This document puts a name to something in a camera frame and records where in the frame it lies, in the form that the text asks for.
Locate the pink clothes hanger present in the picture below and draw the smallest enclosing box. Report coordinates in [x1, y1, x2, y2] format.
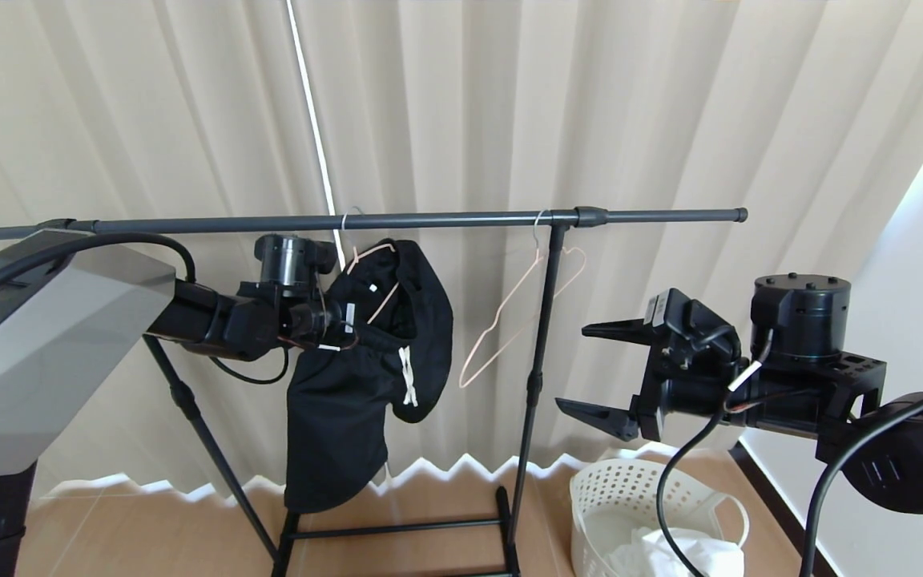
[458, 210, 589, 391]
[338, 208, 400, 327]

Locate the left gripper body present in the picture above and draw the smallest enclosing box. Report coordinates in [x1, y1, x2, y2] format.
[300, 299, 356, 353]

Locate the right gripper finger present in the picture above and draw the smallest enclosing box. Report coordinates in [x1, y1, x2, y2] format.
[554, 397, 642, 443]
[580, 317, 656, 349]

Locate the black garment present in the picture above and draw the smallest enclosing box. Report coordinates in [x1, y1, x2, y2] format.
[283, 237, 456, 515]

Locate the black clothes rack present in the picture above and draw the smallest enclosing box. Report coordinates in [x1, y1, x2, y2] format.
[0, 206, 749, 577]

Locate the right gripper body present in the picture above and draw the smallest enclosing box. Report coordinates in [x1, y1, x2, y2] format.
[628, 343, 740, 439]

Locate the white laundry basket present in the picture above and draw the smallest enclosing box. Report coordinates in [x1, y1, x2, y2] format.
[569, 455, 752, 577]

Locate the white garment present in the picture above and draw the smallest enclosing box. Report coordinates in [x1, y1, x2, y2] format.
[600, 525, 748, 577]

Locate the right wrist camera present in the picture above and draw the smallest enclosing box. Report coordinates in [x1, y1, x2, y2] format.
[643, 288, 744, 363]

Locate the beige curtain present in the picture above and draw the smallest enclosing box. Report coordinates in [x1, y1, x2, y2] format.
[0, 0, 923, 506]

